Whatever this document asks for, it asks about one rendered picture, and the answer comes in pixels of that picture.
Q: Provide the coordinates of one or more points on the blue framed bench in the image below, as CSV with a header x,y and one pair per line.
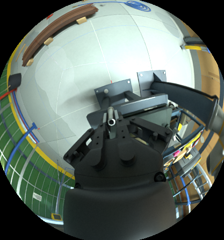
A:
x,y
186,187

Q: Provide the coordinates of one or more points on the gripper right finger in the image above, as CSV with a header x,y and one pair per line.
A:
x,y
123,131

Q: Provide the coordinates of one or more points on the white label sign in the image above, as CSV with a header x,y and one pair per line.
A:
x,y
37,196

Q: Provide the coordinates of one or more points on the grey metal box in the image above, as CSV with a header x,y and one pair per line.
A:
x,y
192,40

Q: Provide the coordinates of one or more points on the grey bolted bracket plate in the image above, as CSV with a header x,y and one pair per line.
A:
x,y
116,89

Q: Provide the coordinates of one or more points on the silver tube plummet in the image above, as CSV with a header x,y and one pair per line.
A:
x,y
111,121

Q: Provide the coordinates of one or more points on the grey instrument stand body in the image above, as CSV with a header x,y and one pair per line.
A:
x,y
151,114

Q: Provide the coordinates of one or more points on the dark grey sack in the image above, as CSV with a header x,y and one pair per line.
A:
x,y
14,81

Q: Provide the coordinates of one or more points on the grey equipment case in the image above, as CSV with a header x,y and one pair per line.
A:
x,y
190,164

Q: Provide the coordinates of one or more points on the tan wooden block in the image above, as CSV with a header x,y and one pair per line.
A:
x,y
81,20
30,62
48,41

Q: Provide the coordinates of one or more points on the tan wooden stake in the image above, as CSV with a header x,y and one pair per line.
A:
x,y
20,52

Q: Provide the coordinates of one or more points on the blue pipe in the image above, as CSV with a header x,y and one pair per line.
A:
x,y
16,148

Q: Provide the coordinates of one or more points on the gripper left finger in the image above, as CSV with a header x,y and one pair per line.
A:
x,y
97,138

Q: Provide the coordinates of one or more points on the yellow framed box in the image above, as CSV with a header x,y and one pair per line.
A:
x,y
56,216

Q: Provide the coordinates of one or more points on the pink block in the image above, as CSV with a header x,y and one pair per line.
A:
x,y
176,153

